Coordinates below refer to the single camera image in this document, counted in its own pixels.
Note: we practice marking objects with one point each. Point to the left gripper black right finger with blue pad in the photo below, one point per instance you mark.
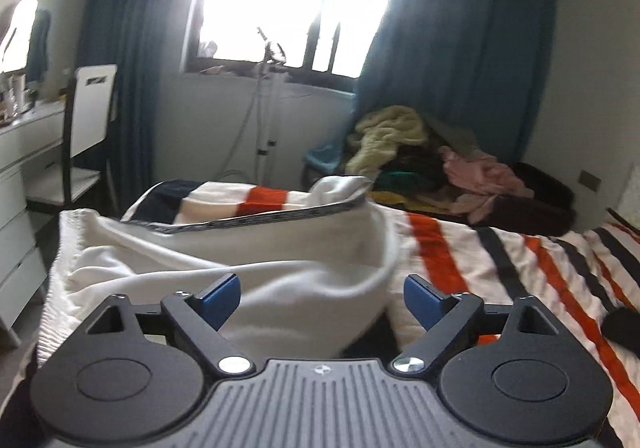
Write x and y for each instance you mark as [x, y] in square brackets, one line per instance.
[449, 322]

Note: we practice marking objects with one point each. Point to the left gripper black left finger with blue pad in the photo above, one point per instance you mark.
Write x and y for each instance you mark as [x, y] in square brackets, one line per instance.
[197, 319]

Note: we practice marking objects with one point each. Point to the white sweatpants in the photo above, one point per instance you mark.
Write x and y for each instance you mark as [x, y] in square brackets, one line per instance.
[314, 274]

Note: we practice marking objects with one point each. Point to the dark clothes pile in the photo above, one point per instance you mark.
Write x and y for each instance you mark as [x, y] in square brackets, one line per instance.
[415, 182]

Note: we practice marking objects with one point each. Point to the striped orange navy blanket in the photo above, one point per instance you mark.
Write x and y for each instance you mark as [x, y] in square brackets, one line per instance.
[590, 281]

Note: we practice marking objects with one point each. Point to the pink garment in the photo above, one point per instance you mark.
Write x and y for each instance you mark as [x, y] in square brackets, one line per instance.
[482, 179]

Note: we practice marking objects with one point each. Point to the yellow-green fluffy garment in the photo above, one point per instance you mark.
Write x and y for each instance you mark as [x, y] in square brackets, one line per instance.
[377, 137]

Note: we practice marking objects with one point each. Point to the white dresser desk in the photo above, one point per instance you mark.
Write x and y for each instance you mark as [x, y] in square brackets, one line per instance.
[22, 271]

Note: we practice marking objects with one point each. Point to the white black chair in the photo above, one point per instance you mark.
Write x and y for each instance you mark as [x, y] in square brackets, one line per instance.
[87, 115]

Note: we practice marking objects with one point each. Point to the white garment steamer stand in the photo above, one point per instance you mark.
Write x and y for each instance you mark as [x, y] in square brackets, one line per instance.
[270, 76]

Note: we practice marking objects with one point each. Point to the right teal curtain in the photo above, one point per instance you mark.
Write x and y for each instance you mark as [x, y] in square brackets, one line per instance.
[479, 65]

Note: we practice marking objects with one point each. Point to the teal curtain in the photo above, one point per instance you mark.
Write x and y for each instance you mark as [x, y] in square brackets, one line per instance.
[479, 65]
[129, 34]

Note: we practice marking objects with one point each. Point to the teal cloth beside mirror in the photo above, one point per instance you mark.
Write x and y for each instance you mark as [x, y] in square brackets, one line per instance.
[38, 58]

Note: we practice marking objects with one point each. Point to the left teal curtain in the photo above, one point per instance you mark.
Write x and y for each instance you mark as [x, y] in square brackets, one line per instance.
[129, 34]

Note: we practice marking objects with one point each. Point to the oval vanity mirror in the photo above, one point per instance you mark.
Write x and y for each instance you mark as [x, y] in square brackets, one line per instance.
[17, 20]

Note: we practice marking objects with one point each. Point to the wall power socket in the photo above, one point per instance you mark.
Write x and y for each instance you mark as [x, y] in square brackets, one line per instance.
[589, 181]

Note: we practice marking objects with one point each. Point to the window with dark frame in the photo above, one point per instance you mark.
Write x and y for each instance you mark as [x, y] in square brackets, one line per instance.
[321, 43]

